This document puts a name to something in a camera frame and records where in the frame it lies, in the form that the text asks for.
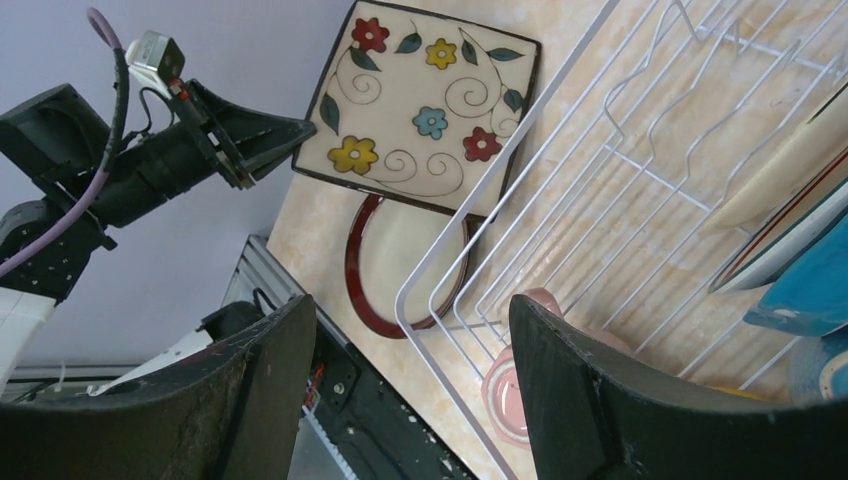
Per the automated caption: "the dark red round plate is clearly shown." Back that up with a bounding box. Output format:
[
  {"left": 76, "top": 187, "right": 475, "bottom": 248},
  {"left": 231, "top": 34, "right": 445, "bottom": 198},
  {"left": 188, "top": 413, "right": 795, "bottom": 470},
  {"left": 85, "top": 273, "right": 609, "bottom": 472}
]
[{"left": 344, "top": 195, "right": 471, "bottom": 339}]

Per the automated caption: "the pink white mug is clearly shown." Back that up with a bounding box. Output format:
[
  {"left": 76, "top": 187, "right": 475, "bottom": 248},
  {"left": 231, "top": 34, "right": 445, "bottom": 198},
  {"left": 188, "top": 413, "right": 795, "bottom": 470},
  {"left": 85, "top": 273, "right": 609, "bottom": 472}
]
[{"left": 481, "top": 287, "right": 633, "bottom": 451}]

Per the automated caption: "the white wire dish rack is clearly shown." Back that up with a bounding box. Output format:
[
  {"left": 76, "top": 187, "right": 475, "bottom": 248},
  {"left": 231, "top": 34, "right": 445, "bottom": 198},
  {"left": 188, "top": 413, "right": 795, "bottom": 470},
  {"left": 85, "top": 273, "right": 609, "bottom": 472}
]
[{"left": 411, "top": 1, "right": 847, "bottom": 479}]

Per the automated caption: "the round printed white plate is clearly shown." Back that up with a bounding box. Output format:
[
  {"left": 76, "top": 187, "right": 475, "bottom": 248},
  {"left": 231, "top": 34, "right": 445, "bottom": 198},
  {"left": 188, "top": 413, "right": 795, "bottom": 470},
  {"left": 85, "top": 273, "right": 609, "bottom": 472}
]
[{"left": 708, "top": 152, "right": 847, "bottom": 294}]

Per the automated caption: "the blue polka dot plate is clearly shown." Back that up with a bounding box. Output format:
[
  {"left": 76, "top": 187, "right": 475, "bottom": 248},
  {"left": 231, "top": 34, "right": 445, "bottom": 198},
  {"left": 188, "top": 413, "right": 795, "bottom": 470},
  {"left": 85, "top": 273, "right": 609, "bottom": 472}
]
[{"left": 743, "top": 218, "right": 847, "bottom": 337}]

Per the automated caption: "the yellow ribbed bowl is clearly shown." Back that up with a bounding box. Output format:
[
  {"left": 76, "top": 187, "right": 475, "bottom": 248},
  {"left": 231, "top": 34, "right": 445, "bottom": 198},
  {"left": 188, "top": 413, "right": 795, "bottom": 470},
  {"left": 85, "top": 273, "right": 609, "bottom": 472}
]
[{"left": 707, "top": 386, "right": 770, "bottom": 402}]

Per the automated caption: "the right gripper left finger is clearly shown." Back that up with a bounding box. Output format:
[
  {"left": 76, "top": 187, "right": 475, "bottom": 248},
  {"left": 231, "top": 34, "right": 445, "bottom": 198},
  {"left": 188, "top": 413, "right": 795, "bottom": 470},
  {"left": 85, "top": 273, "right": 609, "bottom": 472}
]
[{"left": 1, "top": 295, "right": 317, "bottom": 479}]

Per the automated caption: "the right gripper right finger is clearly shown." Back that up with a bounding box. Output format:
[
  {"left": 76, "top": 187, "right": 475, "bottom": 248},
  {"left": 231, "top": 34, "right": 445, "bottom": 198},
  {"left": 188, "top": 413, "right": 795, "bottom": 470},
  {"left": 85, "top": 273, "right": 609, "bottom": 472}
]
[{"left": 509, "top": 294, "right": 847, "bottom": 479}]

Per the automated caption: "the blue floral mug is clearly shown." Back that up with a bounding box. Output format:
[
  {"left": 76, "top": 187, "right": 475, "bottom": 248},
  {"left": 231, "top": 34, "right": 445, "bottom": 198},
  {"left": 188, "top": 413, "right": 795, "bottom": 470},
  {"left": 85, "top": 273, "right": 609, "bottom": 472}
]
[{"left": 788, "top": 328, "right": 847, "bottom": 404}]

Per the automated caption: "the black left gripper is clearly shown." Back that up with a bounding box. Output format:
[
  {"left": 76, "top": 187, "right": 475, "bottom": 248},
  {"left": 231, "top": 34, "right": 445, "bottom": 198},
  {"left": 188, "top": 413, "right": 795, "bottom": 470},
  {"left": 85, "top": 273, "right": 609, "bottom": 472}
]
[{"left": 168, "top": 78, "right": 317, "bottom": 190}]

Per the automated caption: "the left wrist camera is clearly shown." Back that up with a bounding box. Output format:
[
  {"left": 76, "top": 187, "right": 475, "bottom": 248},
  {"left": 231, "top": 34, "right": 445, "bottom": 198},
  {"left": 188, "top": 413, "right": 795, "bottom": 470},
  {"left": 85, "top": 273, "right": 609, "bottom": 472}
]
[{"left": 125, "top": 30, "right": 185, "bottom": 99}]

